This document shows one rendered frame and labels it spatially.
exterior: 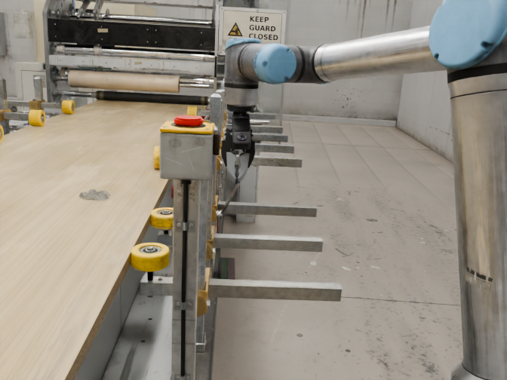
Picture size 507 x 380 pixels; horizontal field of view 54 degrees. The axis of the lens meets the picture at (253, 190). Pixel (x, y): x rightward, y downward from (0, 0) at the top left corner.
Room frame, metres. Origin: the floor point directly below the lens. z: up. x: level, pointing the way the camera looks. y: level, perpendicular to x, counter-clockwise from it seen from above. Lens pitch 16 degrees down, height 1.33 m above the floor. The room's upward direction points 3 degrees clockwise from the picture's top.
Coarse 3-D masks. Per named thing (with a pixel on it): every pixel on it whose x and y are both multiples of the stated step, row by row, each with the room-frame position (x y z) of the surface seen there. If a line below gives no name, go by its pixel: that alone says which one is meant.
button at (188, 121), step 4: (176, 116) 0.68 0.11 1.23; (180, 116) 0.69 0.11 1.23; (184, 116) 0.69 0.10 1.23; (188, 116) 0.69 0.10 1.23; (192, 116) 0.69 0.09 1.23; (196, 116) 0.70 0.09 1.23; (176, 120) 0.67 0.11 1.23; (180, 120) 0.67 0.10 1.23; (184, 120) 0.67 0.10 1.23; (188, 120) 0.67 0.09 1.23; (192, 120) 0.67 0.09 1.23; (196, 120) 0.67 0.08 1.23; (200, 120) 0.68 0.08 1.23; (180, 124) 0.67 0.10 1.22; (184, 124) 0.67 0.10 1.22; (188, 124) 0.66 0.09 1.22; (192, 124) 0.67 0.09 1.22; (196, 124) 0.67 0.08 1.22; (200, 124) 0.68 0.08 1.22
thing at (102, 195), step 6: (84, 192) 1.34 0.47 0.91; (90, 192) 1.34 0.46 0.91; (96, 192) 1.34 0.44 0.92; (102, 192) 1.33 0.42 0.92; (108, 192) 1.36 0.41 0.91; (84, 198) 1.31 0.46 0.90; (90, 198) 1.31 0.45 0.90; (96, 198) 1.31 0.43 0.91; (102, 198) 1.32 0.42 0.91; (108, 198) 1.32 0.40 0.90
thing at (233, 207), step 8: (232, 208) 1.47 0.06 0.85; (240, 208) 1.47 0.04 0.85; (248, 208) 1.47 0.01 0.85; (256, 208) 1.47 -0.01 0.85; (264, 208) 1.48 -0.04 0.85; (272, 208) 1.48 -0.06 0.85; (280, 208) 1.48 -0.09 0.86; (288, 208) 1.48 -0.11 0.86; (296, 208) 1.48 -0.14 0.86; (304, 208) 1.48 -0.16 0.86; (312, 208) 1.48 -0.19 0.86; (312, 216) 1.48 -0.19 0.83
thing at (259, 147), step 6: (258, 144) 1.98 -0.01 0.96; (264, 144) 1.99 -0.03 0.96; (270, 144) 1.99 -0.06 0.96; (276, 144) 2.00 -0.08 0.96; (234, 150) 1.97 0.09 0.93; (240, 150) 1.97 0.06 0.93; (258, 150) 1.98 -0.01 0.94; (264, 150) 1.98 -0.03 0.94; (270, 150) 1.98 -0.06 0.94; (276, 150) 1.98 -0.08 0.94; (282, 150) 1.98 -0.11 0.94; (288, 150) 1.98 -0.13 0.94
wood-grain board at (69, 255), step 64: (64, 128) 2.43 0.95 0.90; (128, 128) 2.54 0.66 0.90; (0, 192) 1.33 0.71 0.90; (64, 192) 1.37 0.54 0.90; (128, 192) 1.40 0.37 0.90; (0, 256) 0.91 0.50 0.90; (64, 256) 0.93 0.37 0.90; (128, 256) 0.95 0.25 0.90; (0, 320) 0.68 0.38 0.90; (64, 320) 0.69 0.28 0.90
